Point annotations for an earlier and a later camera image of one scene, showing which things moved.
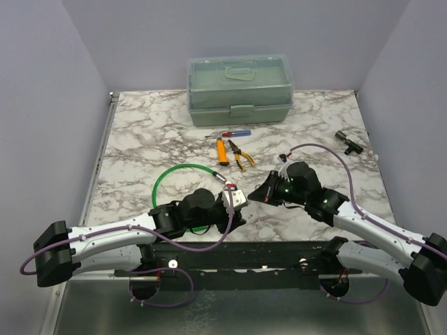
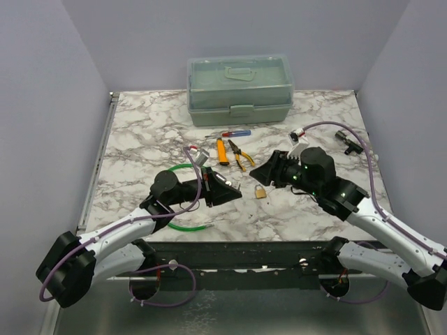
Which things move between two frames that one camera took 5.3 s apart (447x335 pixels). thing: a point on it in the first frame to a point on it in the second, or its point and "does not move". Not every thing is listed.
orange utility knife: (222, 153) does not move
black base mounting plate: (237, 265) does not move
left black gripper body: (221, 218) to (206, 186)
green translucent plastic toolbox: (239, 89) does not move
